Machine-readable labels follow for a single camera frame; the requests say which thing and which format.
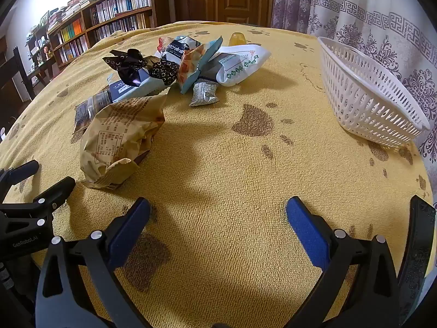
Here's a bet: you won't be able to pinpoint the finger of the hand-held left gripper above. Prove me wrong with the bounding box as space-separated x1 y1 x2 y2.
0 160 40 197
0 177 76 233

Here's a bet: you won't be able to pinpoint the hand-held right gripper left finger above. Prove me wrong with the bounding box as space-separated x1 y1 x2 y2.
34 196 152 328

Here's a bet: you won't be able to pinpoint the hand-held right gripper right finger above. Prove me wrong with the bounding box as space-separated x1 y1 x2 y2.
286 196 401 328

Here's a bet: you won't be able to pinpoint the brown paper snack bag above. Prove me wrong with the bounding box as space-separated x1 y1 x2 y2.
79 94 168 189

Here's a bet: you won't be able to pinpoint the dark brown snack packet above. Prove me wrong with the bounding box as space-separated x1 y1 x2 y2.
73 90 113 134

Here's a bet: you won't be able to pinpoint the light blue snack packet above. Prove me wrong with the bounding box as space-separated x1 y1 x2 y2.
109 68 171 103

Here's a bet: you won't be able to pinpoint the white plastic basket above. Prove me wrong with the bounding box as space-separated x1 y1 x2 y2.
317 36 431 149

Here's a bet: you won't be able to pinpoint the black ring-print snack packet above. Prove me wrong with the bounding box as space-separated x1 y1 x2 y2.
102 48 148 87
150 60 180 86

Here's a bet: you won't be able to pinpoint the small silver snack packet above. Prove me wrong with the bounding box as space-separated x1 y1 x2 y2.
189 78 220 107

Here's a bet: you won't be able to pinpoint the orange teal snack bag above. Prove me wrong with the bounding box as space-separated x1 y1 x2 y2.
176 39 224 94

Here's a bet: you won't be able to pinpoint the white green-print snack bag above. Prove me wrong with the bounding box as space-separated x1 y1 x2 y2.
215 43 272 87

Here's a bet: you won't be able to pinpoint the white dark-label snack bag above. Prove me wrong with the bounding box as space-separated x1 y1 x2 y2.
160 35 202 65

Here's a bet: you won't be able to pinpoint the dark wooden chair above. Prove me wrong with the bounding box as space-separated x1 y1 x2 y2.
0 46 36 137

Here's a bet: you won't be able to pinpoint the black textured bar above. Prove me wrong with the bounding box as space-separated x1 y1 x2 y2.
398 195 437 318

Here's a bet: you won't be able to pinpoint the yellow paw-print blanket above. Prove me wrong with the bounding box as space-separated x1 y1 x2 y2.
0 20 434 328

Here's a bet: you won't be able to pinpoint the small open display shelf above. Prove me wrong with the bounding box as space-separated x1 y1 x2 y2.
25 24 57 86

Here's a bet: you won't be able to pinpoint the rows of shelved books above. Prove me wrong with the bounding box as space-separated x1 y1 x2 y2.
56 0 152 65

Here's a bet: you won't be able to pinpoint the wooden bookshelf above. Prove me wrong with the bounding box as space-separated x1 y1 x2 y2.
46 0 171 72

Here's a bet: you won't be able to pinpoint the white purple patterned curtain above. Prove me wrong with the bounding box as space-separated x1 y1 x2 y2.
271 0 437 209

